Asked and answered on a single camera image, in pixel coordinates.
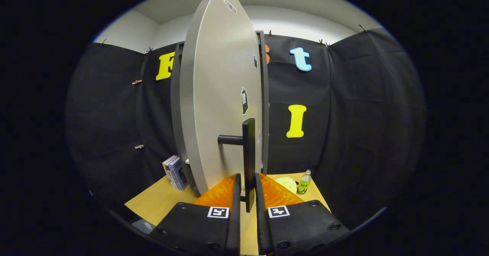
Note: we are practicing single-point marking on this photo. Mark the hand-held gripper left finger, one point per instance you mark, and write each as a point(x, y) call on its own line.
point(236, 217)

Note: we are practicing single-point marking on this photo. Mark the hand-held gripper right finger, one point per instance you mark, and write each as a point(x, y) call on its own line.
point(261, 217)

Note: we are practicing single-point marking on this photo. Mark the grey shoe cabinet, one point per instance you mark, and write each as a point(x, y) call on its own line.
point(175, 107)

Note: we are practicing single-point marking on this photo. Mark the beige shoe cabinet door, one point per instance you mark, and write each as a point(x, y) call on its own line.
point(217, 76)

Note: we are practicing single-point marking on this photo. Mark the green drink bottle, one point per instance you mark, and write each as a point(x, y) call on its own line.
point(304, 182)

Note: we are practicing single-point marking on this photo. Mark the blue book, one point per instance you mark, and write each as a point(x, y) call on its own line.
point(179, 174)

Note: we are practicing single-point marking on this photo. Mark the white and yellow book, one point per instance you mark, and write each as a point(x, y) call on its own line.
point(167, 170)

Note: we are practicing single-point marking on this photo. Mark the black backdrop cloth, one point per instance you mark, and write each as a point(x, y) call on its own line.
point(363, 114)

